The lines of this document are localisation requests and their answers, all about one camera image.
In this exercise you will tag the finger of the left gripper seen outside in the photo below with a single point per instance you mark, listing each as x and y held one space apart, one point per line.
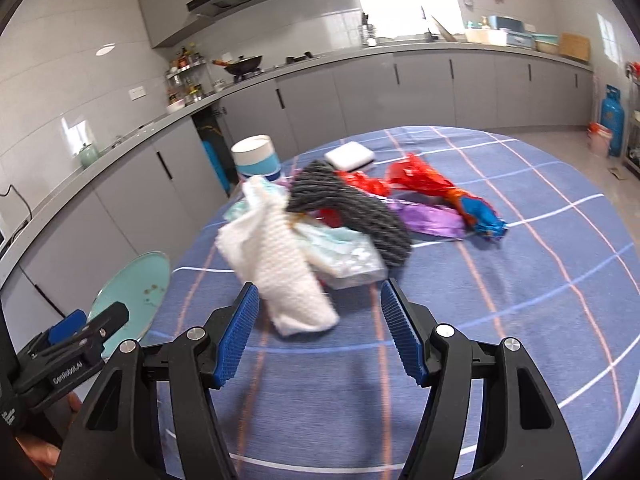
100 328

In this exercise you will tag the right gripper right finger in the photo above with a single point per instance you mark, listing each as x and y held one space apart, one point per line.
411 326

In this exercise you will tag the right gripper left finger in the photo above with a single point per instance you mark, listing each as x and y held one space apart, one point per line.
228 330

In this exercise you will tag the white paper towel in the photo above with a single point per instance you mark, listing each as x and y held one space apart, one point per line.
261 248

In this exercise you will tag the red blue snack wrapper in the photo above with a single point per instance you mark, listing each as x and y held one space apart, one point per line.
414 174

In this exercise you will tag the black knitted mesh cloth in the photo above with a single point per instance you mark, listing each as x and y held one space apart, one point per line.
318 187

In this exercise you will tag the teal round trash bin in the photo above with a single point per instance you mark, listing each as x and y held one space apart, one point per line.
141 286

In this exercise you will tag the grey kitchen cabinets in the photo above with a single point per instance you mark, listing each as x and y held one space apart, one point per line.
157 189

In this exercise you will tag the left hand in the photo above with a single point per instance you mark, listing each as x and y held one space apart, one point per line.
42 454

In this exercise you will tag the teal clear plastic package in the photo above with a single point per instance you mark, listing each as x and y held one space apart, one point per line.
339 257

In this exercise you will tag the purple snack wrapper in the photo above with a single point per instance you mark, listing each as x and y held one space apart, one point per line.
435 220

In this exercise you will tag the red plastic bag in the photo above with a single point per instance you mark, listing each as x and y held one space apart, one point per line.
363 182

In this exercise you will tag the white blue paper cup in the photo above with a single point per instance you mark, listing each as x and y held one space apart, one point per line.
256 156

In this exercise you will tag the white tissue pack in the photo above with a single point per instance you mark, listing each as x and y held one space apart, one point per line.
351 156

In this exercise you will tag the spice rack with bottles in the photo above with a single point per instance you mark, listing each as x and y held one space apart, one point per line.
184 79

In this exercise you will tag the black wok on stove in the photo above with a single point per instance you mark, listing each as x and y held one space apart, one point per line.
240 67

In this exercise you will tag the pink bucket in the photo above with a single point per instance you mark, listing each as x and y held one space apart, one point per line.
600 139

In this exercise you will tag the metal storage shelf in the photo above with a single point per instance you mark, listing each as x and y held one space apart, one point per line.
631 144

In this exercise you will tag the blue gas cylinder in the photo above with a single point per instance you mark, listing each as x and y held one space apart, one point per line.
612 116

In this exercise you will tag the blue dish box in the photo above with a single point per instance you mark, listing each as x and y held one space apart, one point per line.
510 32

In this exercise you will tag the cardboard box on counter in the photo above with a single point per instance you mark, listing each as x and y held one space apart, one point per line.
575 47

